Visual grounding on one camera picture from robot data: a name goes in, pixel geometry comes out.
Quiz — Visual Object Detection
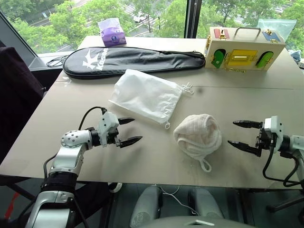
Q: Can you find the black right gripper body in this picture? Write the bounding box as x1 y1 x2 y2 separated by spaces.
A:
254 122 277 158

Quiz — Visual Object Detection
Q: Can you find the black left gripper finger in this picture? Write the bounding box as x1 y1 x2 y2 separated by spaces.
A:
117 117 136 126
119 136 143 149

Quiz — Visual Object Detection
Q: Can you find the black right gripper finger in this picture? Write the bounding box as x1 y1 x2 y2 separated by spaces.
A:
232 120 264 130
227 140 258 157

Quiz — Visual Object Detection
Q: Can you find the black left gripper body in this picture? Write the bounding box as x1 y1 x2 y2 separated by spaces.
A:
104 128 122 149

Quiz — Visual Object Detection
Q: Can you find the rolled white towel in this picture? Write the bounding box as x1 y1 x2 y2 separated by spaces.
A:
173 114 223 172

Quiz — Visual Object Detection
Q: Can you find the black racket case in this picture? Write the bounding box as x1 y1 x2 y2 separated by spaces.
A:
62 47 206 80

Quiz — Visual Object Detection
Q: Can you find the clear blue zip bag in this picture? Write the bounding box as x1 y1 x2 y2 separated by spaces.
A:
257 19 297 50

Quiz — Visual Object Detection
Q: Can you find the grey left robot leg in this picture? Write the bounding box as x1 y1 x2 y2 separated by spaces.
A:
129 185 164 228

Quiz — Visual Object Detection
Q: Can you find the grey robot leg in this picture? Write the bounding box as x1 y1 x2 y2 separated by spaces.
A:
129 185 164 228
188 188 225 220

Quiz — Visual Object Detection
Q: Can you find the grey right robot leg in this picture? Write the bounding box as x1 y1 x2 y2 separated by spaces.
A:
188 188 225 220

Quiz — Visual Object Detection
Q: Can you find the wooden latch lock box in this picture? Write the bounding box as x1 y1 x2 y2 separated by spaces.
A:
204 26 285 73

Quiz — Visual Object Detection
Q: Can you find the purple tissue pack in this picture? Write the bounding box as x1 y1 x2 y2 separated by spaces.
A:
97 19 127 47

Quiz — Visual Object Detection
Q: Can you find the grey robot torso top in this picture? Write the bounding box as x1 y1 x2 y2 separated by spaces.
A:
155 215 240 228

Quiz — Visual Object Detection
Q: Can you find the dark fabric chair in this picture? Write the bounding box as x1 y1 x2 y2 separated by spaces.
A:
0 40 50 176

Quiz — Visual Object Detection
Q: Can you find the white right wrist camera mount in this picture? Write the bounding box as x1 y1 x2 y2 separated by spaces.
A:
262 115 284 154

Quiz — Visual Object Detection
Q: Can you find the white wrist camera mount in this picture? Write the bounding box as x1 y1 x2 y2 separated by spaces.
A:
97 111 120 146
262 115 284 154

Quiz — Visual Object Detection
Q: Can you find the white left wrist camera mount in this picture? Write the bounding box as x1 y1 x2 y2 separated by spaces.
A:
97 111 120 146

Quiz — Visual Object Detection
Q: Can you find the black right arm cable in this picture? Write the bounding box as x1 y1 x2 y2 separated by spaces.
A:
262 134 300 187

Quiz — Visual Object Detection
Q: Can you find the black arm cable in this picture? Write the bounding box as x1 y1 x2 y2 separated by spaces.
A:
262 134 300 187
77 106 108 131

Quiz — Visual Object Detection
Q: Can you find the white drawstring bag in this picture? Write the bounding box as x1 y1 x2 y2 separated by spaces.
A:
108 68 194 130

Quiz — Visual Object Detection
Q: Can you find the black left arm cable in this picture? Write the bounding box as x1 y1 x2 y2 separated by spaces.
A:
77 106 108 131

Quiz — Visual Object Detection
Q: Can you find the thin white cord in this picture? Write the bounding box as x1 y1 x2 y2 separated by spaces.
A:
159 185 200 216

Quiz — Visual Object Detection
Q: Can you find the black coiled cable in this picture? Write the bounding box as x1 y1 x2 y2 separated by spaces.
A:
46 55 70 68

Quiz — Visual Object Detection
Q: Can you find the dark window frame post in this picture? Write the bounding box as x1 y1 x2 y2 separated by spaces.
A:
184 0 202 38

